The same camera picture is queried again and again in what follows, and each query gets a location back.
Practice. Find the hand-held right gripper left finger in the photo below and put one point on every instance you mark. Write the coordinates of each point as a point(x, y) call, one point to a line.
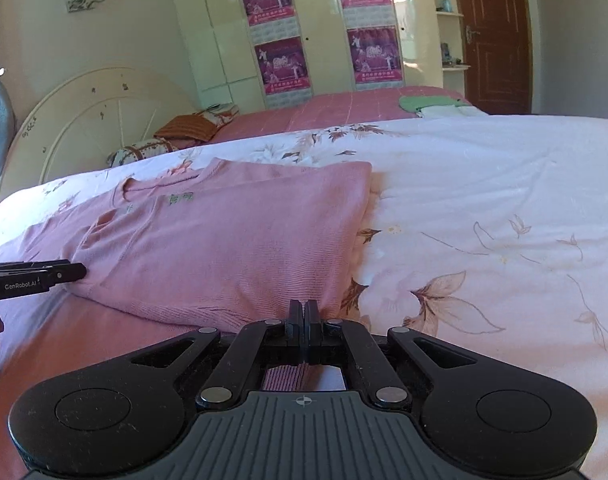
point(295, 324)

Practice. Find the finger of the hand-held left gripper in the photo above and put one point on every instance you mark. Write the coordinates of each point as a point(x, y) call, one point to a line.
point(66, 272)

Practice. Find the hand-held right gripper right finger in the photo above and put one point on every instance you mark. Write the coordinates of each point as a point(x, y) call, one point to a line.
point(312, 324)

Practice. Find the pink knit sweater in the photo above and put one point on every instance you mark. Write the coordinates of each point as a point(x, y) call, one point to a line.
point(224, 240)

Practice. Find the plain pink bed sheet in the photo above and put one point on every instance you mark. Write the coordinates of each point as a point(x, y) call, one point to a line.
point(74, 340)

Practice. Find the patterned cream pillow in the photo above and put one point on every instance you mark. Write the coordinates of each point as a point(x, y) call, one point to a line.
point(144, 152)
point(219, 114)

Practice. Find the cream round headboard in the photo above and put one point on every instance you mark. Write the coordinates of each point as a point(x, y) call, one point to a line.
point(94, 110)

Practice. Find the orange striped pillow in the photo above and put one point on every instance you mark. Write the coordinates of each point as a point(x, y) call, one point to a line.
point(186, 127)

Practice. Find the white floral quilt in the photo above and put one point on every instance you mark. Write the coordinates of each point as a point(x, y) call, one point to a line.
point(484, 200)

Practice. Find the pink checked bedspread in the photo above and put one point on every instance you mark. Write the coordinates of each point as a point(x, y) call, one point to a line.
point(334, 112)

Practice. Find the folded green cloth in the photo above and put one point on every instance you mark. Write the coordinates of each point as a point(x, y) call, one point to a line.
point(424, 102)

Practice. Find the folded white cloth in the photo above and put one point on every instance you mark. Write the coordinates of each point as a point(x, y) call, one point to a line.
point(449, 111)

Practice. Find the cream glossy wardrobe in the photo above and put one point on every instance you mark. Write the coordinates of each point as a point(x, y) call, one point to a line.
point(214, 35)

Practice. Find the small dark bottles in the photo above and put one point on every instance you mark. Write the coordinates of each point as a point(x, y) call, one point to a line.
point(446, 54)

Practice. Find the cream corner shelf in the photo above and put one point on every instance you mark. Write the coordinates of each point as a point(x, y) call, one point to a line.
point(446, 25)

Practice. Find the brown wooden door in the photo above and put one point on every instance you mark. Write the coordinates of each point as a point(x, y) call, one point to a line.
point(494, 35)

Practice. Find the light blue bottle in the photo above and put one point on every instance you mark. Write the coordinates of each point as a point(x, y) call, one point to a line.
point(447, 4)

